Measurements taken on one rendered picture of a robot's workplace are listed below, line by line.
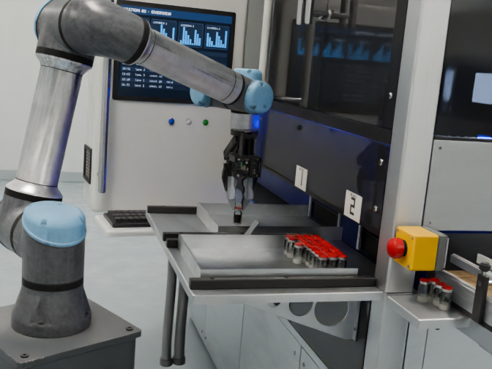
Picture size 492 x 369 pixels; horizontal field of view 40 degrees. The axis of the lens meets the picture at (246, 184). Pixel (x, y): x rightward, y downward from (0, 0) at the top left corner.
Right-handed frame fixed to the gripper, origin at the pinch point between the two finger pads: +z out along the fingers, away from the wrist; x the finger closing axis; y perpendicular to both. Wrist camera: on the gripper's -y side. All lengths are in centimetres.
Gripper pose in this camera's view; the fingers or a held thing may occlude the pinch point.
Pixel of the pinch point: (238, 204)
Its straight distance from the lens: 176.1
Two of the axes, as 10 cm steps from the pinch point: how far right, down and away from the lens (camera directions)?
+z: -0.6, 9.8, 1.9
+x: 9.6, 0.0, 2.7
